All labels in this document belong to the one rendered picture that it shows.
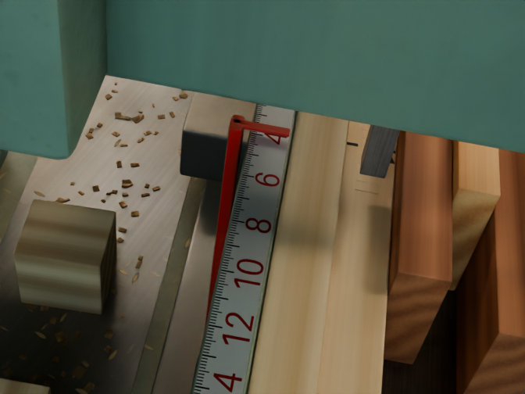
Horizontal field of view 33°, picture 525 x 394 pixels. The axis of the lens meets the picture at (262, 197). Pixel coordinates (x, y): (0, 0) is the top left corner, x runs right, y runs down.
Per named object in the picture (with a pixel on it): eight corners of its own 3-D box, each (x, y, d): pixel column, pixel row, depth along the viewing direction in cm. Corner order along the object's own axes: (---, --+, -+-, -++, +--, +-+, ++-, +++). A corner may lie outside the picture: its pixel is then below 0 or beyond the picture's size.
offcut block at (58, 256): (116, 259, 46) (116, 210, 43) (101, 315, 43) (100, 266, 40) (39, 248, 46) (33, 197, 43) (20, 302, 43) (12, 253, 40)
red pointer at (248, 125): (245, 358, 41) (288, 139, 30) (201, 350, 41) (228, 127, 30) (248, 344, 42) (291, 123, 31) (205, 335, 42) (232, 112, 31)
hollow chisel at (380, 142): (384, 179, 31) (420, 70, 27) (358, 174, 31) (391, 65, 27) (386, 161, 31) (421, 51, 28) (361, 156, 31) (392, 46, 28)
